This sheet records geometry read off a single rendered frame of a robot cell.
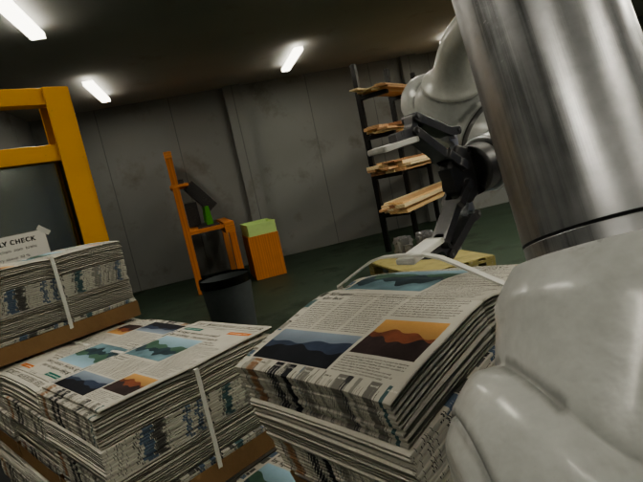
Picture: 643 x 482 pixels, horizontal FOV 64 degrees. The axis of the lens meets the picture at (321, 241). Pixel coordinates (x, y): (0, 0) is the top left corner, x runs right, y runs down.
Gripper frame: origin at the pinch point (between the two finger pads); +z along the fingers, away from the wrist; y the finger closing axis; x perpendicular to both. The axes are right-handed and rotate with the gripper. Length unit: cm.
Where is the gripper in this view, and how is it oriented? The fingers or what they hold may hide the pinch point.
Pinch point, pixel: (395, 202)
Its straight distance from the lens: 65.8
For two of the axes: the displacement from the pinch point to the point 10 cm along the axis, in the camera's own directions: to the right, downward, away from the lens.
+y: 2.8, 9.5, 1.7
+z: -7.3, 3.2, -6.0
